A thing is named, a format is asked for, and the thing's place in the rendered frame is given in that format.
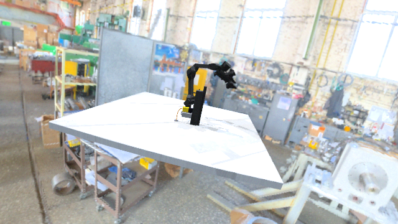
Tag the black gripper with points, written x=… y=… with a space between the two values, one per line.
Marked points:
x=230 y=82

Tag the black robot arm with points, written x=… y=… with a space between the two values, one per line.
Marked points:
x=191 y=72

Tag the yellow power plug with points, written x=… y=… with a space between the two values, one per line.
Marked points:
x=187 y=109

